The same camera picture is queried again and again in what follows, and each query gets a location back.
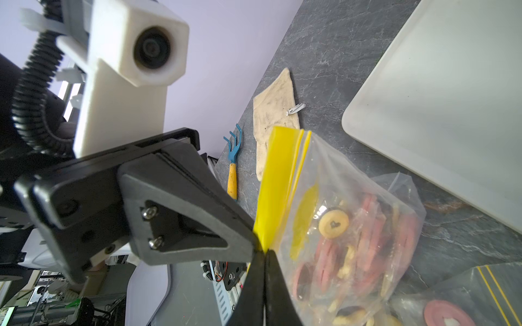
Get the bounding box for beige work glove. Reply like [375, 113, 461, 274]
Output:
[253, 68, 300, 181]

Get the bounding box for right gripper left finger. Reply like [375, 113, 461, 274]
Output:
[227, 251, 265, 326]

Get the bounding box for cookie ziploc bag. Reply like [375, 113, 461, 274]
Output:
[254, 126, 426, 325]
[390, 262, 521, 325]

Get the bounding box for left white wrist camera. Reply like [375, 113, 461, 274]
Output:
[57, 1, 190, 158]

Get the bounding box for white rectangular tray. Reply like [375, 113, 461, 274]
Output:
[341, 1, 521, 231]

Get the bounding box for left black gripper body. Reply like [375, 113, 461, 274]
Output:
[14, 128, 200, 284]

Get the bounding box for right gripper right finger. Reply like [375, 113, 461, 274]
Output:
[265, 250, 303, 326]

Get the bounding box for small metal clip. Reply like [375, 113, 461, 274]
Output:
[285, 103, 306, 116]

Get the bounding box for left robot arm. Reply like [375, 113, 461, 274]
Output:
[10, 1, 258, 283]

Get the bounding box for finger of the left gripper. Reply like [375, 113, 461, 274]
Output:
[118, 142, 258, 266]

